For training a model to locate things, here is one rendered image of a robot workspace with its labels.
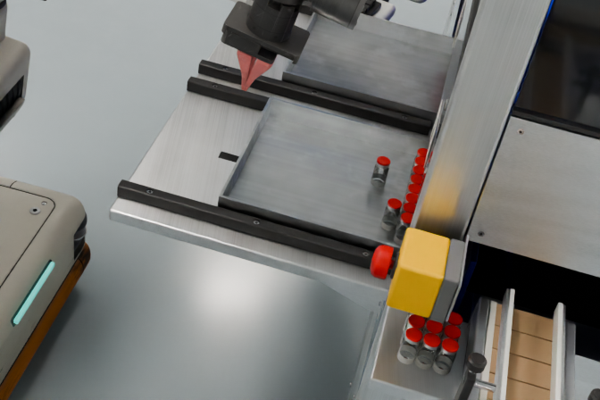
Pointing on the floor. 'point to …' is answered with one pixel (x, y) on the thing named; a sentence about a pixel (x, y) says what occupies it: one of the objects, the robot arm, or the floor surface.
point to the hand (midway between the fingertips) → (246, 83)
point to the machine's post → (482, 97)
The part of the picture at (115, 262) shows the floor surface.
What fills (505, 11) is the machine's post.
